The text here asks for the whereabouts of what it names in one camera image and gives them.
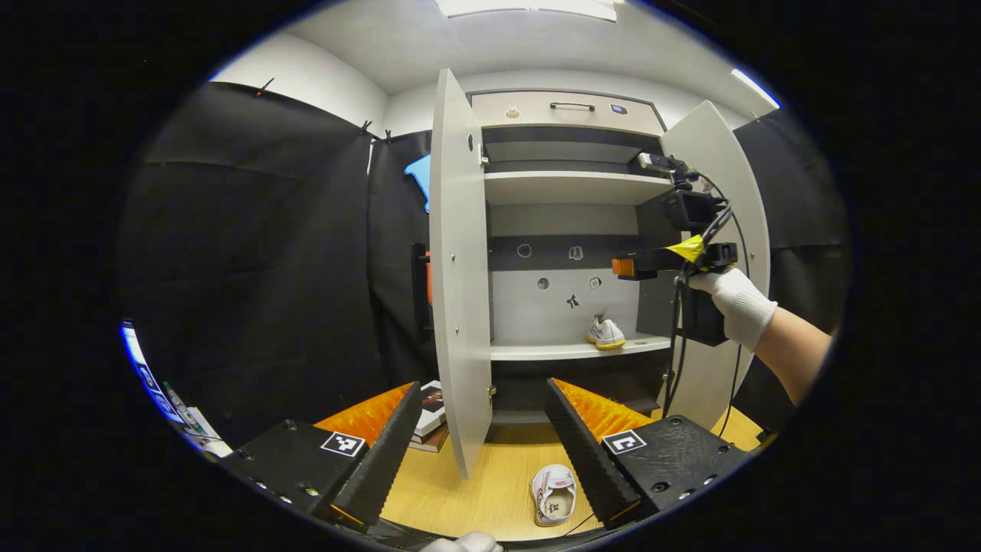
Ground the grey shoe cabinet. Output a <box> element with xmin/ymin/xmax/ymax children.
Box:
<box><xmin>468</xmin><ymin>89</ymin><xmax>677</xmax><ymax>427</ymax></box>

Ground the white printed panel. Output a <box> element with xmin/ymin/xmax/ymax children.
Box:
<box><xmin>120</xmin><ymin>322</ymin><xmax>232</xmax><ymax>458</ymax></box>

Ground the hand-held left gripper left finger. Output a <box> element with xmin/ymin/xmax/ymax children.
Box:
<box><xmin>222</xmin><ymin>381</ymin><xmax>424</xmax><ymax>530</ymax></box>

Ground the large ceiling light panel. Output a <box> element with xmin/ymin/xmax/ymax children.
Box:
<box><xmin>435</xmin><ymin>0</ymin><xmax>618</xmax><ymax>22</ymax></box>

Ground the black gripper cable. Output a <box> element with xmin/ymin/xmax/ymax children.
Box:
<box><xmin>661</xmin><ymin>172</ymin><xmax>752</xmax><ymax>439</ymax></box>

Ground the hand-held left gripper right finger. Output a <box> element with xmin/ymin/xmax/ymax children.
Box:
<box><xmin>544</xmin><ymin>377</ymin><xmax>750</xmax><ymax>530</ymax></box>

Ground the black backdrop cloth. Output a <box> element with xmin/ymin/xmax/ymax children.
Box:
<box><xmin>115</xmin><ymin>80</ymin><xmax>850</xmax><ymax>455</ymax></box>

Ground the grey cabinet shelf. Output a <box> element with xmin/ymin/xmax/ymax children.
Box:
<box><xmin>483</xmin><ymin>169</ymin><xmax>676</xmax><ymax>207</ymax></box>
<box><xmin>490</xmin><ymin>333</ymin><xmax>672</xmax><ymax>362</ymax></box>

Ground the grey cabinet drawer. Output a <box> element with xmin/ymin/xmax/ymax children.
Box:
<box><xmin>471</xmin><ymin>91</ymin><xmax>667</xmax><ymax>137</ymax></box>

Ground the white shoe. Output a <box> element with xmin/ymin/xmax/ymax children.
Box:
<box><xmin>586</xmin><ymin>310</ymin><xmax>628</xmax><ymax>352</ymax></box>
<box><xmin>530</xmin><ymin>464</ymin><xmax>578</xmax><ymax>527</ymax></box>

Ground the white book with portrait cover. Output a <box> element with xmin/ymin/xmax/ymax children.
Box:
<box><xmin>414</xmin><ymin>380</ymin><xmax>448</xmax><ymax>438</ymax></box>

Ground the narrow ceiling light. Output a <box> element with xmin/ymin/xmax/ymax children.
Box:
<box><xmin>730</xmin><ymin>68</ymin><xmax>782</xmax><ymax>110</ymax></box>

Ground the brown book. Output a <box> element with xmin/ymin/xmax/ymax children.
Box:
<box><xmin>408</xmin><ymin>428</ymin><xmax>450</xmax><ymax>454</ymax></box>

